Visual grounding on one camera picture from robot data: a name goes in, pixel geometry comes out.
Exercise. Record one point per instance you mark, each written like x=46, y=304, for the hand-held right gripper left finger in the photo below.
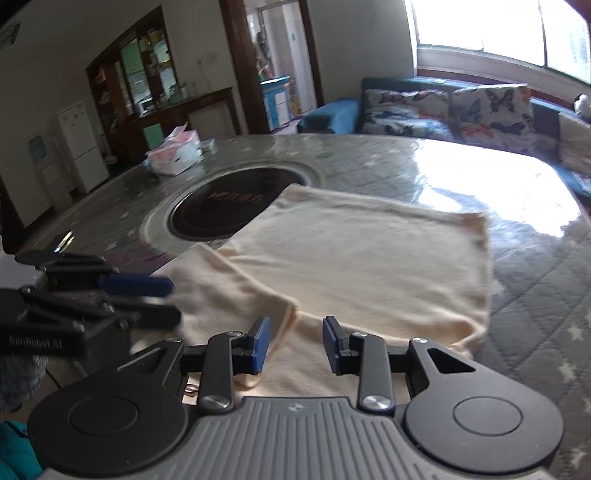
x=262, y=344

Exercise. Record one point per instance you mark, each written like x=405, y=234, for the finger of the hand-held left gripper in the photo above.
x=152, y=317
x=138, y=286

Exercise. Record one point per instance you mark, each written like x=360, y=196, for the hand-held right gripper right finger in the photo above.
x=331, y=346

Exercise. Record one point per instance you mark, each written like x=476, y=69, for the cream sweatshirt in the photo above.
x=369, y=258

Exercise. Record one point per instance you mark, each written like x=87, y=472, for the round black induction cooktop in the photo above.
x=217, y=212

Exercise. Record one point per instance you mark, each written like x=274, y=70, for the person's teal clothing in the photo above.
x=16, y=452

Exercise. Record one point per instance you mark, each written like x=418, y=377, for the pink white tissue pack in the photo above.
x=178, y=154

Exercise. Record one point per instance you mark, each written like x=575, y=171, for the white water dispenser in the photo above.
x=46, y=170

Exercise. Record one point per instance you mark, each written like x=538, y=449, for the white refrigerator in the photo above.
x=83, y=147

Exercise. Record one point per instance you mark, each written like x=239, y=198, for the small pale box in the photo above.
x=208, y=146

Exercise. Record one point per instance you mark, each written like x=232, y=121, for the wooden display shelf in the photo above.
x=115, y=92

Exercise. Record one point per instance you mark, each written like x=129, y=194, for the dark wooden sideboard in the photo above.
x=207, y=102

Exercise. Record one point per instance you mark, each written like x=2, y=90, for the small blue cabinet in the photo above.
x=277, y=101

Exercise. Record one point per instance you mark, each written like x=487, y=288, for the blue corner sofa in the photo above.
x=330, y=115

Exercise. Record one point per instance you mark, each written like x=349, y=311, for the butterfly print pillow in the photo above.
x=401, y=110
x=489, y=115

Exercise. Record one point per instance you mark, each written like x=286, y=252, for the grey plain pillow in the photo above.
x=577, y=143

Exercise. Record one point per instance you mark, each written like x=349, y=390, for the large window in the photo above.
x=461, y=23

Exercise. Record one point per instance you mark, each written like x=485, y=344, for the panda plush toy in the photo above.
x=582, y=104

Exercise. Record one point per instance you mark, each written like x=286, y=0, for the dark wooden door frame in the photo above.
x=238, y=69

